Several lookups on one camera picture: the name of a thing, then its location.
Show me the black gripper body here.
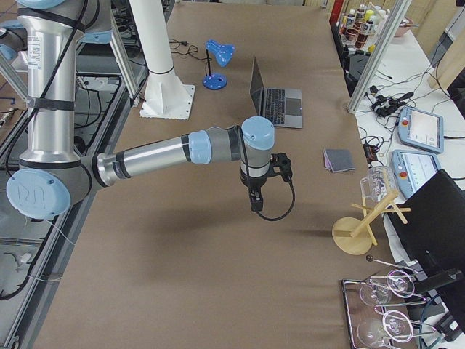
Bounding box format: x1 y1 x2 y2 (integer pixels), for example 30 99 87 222
240 173 268 200

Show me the silver laptop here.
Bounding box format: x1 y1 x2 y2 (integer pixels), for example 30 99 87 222
249 57 303 129

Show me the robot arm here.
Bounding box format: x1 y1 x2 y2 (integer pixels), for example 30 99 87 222
6 1 275 220

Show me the folded grey cloth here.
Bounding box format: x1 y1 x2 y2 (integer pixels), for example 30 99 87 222
323 148 355 173

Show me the wooden mug tree stand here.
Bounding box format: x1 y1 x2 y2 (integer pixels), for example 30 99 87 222
332 189 411 255

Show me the clear glass mug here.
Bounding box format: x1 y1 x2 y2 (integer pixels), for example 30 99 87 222
360 166 397 202

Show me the blue desk lamp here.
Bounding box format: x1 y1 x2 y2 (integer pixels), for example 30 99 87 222
203 39 235 90

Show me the lower teach pendant tablet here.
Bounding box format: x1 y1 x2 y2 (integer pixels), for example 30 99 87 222
391 150 441 198

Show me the teach pendant tablet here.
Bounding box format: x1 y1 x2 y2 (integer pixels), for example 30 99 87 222
397 106 444 154
391 150 441 198

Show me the wine glass far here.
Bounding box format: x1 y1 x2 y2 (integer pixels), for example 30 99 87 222
359 269 414 306

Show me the wine glass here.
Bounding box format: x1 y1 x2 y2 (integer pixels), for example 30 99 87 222
359 269 414 306
356 310 413 348

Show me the wine glass near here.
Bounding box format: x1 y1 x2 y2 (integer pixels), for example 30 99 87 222
356 310 413 348

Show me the upper teach pendant tablet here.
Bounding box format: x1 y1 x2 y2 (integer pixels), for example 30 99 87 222
397 106 444 154

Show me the black monitor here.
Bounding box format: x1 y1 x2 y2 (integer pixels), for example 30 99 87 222
387 169 464 272

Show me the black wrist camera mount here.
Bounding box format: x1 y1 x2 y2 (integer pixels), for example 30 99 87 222
270 153 293 183

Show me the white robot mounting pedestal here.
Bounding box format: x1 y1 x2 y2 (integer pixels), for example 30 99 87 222
130 0 195 120

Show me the black lamp power cable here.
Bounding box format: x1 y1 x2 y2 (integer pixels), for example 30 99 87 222
169 37 212 75

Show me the black wire glass rack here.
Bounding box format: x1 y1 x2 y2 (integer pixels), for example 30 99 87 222
341 269 438 348

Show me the copper wire bottle rack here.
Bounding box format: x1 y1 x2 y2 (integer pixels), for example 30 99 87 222
336 1 389 53

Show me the aluminium frame post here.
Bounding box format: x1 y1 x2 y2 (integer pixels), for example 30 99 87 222
347 0 412 115

